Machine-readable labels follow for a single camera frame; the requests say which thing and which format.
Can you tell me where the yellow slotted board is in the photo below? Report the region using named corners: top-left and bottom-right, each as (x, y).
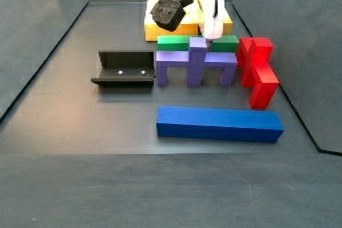
top-left (143, 0), bottom-right (234, 43)

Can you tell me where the green rectangular block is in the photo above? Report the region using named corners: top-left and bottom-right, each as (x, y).
top-left (158, 35), bottom-right (239, 53)

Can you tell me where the blue rectangular block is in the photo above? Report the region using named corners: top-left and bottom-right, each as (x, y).
top-left (156, 106), bottom-right (284, 143)

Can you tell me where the red stepped block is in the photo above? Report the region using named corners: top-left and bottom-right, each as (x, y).
top-left (236, 37), bottom-right (279, 109)

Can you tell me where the purple comb-shaped block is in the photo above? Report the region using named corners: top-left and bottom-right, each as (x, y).
top-left (155, 37), bottom-right (238, 87)

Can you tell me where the black angle bracket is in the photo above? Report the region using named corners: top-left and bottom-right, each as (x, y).
top-left (91, 50), bottom-right (155, 86)

